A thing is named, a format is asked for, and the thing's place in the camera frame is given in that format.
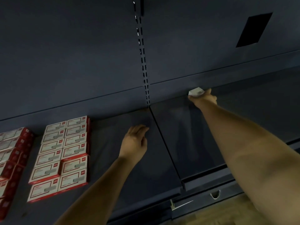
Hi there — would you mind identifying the person's left hand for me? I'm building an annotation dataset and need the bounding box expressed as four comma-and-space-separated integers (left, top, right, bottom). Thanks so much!
118, 124, 151, 166

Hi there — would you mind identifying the person's right hand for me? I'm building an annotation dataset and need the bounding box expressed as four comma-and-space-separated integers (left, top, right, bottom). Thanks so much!
188, 88, 218, 110

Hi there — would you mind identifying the small red white box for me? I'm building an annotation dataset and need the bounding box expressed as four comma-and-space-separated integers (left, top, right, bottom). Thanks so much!
29, 162, 62, 185
35, 148, 64, 166
58, 170, 88, 193
60, 154, 89, 175
42, 130, 66, 143
27, 179, 61, 203
0, 162, 17, 180
0, 178, 23, 200
39, 138, 65, 154
0, 137, 33, 152
45, 121, 68, 133
64, 132, 88, 147
2, 127, 33, 141
65, 124, 88, 137
62, 142, 89, 160
0, 148, 30, 164
66, 116, 88, 128
0, 198, 12, 221

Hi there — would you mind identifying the dark metal shelf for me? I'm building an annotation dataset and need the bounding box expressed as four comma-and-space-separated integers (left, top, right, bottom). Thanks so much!
0, 0, 300, 225

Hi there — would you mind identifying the person's right forearm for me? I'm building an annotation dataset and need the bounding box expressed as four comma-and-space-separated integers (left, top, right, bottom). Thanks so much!
199, 103, 300, 225

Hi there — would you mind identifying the person's left forearm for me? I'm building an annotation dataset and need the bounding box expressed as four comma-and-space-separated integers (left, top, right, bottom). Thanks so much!
55, 157, 137, 225

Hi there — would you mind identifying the white paper card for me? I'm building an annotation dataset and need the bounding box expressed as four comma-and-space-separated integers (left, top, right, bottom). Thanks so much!
171, 199, 193, 211

